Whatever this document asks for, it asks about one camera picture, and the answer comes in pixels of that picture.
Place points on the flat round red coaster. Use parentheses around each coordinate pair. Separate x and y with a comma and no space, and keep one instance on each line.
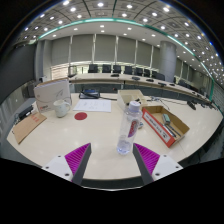
(80,116)

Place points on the white paper sheet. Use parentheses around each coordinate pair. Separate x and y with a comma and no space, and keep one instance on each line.
(92,105)

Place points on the clear plastic water bottle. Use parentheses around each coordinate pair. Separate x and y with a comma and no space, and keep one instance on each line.
(129,130)

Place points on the small open beige box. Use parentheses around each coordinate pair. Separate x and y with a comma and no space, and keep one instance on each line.
(128,100)

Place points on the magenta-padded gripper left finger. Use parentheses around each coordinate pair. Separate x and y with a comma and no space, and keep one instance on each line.
(77,160)

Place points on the black mesh office chair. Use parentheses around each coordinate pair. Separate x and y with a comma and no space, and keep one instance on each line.
(72,71)

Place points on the white ceramic mug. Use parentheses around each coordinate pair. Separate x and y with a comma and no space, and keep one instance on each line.
(60,108)

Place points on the white cardboard paper box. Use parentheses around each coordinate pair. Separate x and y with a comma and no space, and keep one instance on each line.
(50,95)

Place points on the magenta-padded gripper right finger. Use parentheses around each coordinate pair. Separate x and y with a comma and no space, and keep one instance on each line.
(148,160)

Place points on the open red-sided cardboard box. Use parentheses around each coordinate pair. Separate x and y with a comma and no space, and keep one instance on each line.
(156,125)

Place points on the ceiling lights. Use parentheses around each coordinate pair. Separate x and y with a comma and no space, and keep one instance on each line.
(100,4)

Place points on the grey tool in box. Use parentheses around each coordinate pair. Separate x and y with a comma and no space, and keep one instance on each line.
(166,118)

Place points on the brown paper envelope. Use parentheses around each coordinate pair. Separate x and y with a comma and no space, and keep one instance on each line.
(28,126)

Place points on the long curved conference desk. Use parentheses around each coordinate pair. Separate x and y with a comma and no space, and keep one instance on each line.
(100,79)

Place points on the row of black chairs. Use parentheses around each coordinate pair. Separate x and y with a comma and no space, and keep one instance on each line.
(106,68)

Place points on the black power adapter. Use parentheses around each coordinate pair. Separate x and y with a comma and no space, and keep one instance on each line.
(25,112)

